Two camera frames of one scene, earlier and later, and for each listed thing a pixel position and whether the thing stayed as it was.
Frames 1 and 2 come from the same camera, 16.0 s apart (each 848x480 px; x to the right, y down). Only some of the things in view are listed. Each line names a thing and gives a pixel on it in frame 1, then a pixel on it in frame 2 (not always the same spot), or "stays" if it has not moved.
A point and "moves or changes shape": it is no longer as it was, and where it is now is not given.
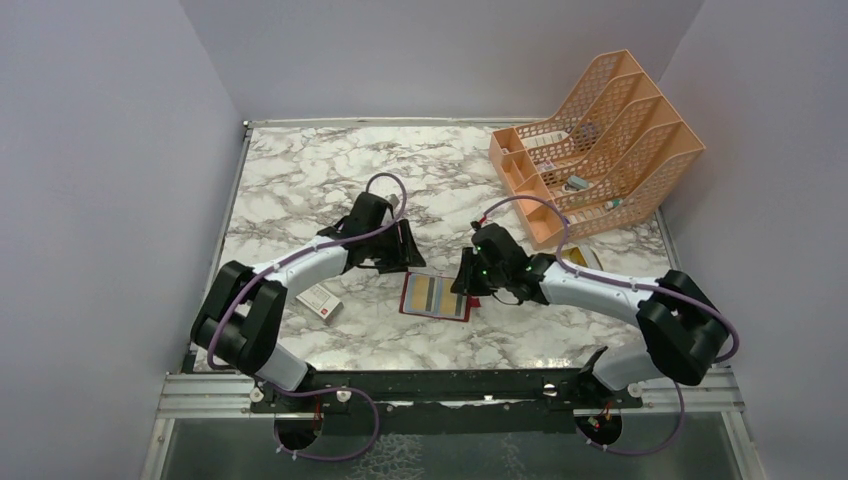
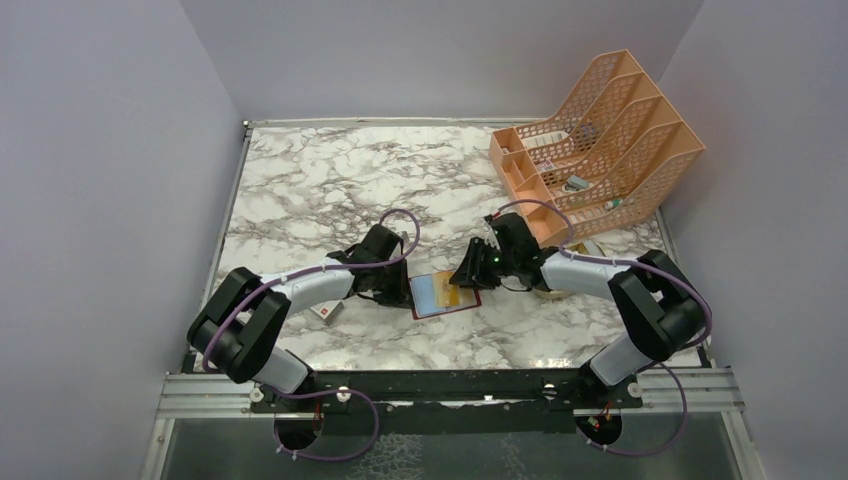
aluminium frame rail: [184, 395] stays
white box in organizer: [544, 139] stays
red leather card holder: [431, 296] moves or changes shape
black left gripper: [406, 254] to [400, 296]
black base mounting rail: [560, 391] stays
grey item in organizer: [576, 184] stays
